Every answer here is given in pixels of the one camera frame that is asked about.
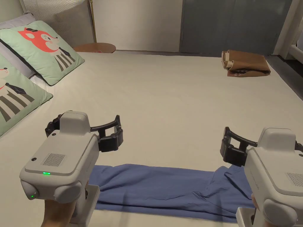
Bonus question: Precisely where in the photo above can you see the round wooden side table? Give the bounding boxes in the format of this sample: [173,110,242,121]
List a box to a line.
[73,43,117,54]

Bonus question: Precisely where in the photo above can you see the grey pillow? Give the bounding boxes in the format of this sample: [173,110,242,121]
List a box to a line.
[0,13,36,79]

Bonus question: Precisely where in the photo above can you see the person's left hand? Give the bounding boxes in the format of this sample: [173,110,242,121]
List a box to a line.
[40,199,76,227]

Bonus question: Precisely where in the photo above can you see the brown paper bag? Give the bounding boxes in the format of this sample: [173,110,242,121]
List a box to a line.
[221,49,271,77]

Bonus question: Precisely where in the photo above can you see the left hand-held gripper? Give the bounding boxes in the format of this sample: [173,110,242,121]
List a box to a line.
[19,111,125,224]

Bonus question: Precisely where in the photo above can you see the green fox print cushion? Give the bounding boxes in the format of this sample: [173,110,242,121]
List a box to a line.
[0,55,54,137]
[0,20,85,86]

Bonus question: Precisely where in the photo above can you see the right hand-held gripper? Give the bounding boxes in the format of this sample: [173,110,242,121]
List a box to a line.
[220,127,303,227]

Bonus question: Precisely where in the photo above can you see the blue garment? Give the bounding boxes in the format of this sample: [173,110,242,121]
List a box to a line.
[91,163,257,224]

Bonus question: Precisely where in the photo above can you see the gold lamp pole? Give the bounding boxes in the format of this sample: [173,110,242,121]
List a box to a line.
[88,0,97,43]

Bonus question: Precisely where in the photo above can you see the bed with beige sheet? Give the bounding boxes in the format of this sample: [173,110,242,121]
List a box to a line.
[0,45,303,227]

